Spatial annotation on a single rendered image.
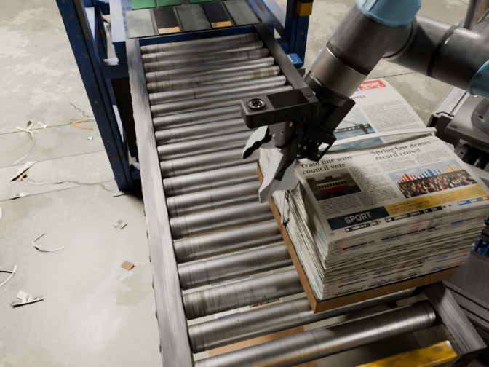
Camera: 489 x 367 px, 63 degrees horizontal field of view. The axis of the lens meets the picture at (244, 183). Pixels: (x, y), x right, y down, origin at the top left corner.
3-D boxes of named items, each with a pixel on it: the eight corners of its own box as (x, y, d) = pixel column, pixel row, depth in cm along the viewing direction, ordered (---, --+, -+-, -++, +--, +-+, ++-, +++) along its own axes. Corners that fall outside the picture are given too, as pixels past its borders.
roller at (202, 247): (375, 223, 91) (374, 202, 90) (172, 269, 83) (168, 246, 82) (365, 218, 96) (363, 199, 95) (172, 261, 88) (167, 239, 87)
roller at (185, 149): (319, 140, 115) (321, 127, 112) (157, 169, 107) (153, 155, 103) (313, 129, 119) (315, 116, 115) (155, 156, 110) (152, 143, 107)
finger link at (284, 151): (286, 184, 61) (306, 129, 59) (278, 182, 60) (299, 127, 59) (271, 175, 65) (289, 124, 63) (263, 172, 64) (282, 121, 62)
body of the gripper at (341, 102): (316, 167, 65) (363, 108, 59) (274, 154, 61) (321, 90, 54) (300, 137, 70) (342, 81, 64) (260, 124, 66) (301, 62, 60)
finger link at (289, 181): (292, 213, 65) (312, 161, 64) (263, 207, 62) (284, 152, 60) (282, 207, 68) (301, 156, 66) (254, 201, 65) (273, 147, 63)
